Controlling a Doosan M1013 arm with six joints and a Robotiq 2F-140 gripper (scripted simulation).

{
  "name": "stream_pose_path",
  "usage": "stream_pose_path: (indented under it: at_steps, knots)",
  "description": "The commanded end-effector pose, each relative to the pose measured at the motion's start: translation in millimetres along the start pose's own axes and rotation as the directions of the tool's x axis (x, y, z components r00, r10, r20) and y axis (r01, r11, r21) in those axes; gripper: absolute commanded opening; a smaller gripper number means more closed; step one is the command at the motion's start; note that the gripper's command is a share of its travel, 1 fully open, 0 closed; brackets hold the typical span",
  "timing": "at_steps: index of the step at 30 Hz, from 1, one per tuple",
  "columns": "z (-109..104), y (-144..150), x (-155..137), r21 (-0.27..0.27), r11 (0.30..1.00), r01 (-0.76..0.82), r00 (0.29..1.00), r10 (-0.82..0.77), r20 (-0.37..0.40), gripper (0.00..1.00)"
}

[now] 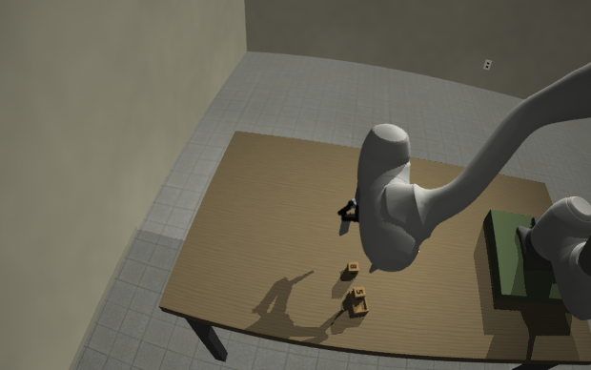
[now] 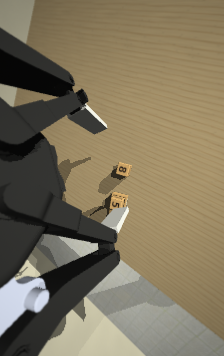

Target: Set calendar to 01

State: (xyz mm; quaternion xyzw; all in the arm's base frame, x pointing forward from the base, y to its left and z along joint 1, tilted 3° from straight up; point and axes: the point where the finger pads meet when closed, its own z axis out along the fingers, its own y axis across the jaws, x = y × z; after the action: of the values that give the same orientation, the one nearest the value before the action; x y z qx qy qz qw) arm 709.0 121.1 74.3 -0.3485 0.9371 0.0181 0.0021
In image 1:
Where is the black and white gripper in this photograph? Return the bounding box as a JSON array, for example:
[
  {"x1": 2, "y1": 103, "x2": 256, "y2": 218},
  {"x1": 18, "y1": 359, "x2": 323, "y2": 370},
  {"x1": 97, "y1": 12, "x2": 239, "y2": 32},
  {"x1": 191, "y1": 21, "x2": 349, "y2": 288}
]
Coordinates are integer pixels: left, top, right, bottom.
[{"x1": 337, "y1": 198, "x2": 377, "y2": 274}]

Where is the tan wooden cube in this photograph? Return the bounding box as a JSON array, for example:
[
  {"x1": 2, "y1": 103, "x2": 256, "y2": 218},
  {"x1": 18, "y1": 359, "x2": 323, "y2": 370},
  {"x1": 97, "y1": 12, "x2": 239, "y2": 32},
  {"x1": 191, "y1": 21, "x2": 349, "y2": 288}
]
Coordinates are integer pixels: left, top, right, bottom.
[
  {"x1": 346, "y1": 262, "x2": 358, "y2": 276},
  {"x1": 352, "y1": 287, "x2": 365, "y2": 301}
]

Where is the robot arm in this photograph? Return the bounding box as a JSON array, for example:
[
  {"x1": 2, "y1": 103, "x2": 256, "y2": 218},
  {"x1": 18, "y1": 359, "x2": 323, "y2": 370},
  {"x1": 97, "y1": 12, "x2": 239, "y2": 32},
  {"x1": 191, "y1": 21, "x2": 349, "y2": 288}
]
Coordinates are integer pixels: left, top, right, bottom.
[{"x1": 355, "y1": 63, "x2": 591, "y2": 320}]

